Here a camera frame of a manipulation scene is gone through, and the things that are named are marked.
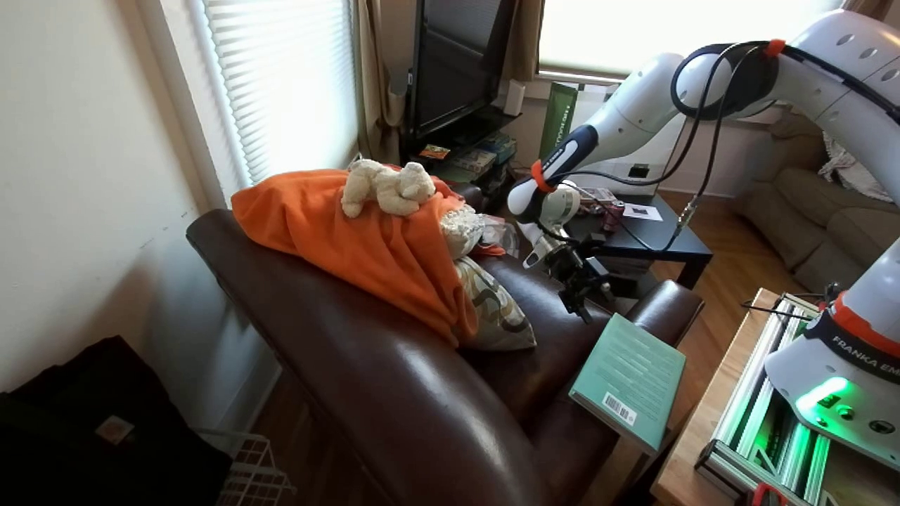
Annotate brown leather couch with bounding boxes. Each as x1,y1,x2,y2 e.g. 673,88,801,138
184,205,707,506

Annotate black bag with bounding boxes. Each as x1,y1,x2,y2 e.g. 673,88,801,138
0,331,233,506

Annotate white wire basket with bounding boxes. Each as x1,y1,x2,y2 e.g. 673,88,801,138
199,427,299,506

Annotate white cloth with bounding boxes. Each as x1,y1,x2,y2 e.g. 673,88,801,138
819,126,894,205

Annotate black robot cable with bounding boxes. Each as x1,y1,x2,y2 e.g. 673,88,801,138
666,36,793,232

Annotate white paper sheet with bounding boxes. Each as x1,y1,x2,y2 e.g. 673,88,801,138
618,199,666,225

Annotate black side table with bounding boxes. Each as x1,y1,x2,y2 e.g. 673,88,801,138
569,190,718,289

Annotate orange fleece blanket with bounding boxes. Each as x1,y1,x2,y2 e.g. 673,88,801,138
229,166,486,351

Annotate white stuffed animal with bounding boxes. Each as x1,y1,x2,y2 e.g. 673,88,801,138
338,156,442,223

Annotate cream pillow with wavy pattern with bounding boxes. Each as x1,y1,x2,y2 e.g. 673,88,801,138
452,253,539,354

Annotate teal green book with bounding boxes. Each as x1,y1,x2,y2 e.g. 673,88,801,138
566,310,689,459

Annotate green upright box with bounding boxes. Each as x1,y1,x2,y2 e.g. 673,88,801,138
539,78,582,161

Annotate white window blinds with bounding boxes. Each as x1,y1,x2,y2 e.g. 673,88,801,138
188,0,365,191

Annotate black television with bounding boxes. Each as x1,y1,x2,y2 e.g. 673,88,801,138
409,0,514,147

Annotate metal rail frame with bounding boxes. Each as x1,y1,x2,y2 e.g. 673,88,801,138
696,292,839,502

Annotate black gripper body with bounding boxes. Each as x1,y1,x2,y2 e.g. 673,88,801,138
535,233,596,289

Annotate olive fabric sofa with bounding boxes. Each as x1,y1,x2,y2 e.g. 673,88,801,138
735,111,900,299

